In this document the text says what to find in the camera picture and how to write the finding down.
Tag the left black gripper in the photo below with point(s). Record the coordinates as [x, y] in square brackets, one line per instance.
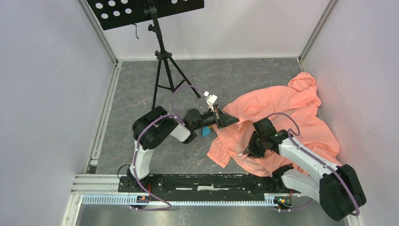
[222, 119]

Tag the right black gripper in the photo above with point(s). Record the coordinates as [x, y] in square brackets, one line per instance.
[248, 149]

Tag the salmon pink zip jacket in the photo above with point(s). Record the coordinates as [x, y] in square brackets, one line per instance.
[294, 106]

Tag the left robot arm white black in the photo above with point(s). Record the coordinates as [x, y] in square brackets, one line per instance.
[153, 128]

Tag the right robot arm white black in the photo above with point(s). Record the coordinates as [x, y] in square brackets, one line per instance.
[336, 188]

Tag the blue toy block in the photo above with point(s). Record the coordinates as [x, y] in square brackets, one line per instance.
[206, 131]

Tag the black tripod stand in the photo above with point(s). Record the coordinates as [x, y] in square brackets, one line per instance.
[163, 56]

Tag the black perforated board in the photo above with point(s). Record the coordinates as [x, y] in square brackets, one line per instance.
[118, 13]

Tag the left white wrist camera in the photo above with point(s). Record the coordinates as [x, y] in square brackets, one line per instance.
[210, 99]

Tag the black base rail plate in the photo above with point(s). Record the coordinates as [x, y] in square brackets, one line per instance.
[204, 187]

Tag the white toothed cable track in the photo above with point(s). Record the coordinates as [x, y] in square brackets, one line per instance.
[134, 200]

